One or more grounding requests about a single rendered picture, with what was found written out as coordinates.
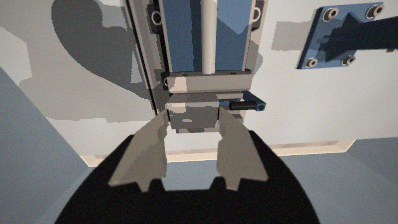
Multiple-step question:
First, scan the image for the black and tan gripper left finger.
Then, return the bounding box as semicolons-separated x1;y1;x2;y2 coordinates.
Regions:
54;109;170;224

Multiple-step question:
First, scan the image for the grey metal block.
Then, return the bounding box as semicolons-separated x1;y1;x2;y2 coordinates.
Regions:
167;93;219;129

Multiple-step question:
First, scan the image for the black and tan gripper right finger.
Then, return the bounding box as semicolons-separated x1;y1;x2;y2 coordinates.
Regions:
216;107;321;224

